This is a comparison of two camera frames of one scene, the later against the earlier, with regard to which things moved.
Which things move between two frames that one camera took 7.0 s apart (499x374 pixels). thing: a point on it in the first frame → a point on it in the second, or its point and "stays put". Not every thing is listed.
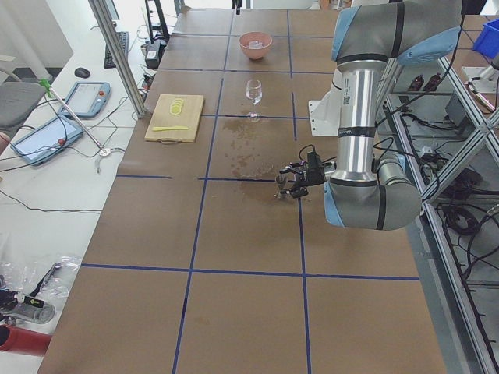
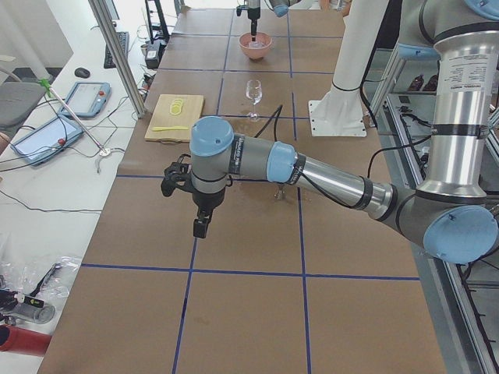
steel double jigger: [281, 181] stays put
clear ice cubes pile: [256, 44] stays put
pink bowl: [256, 53] stays put
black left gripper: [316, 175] → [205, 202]
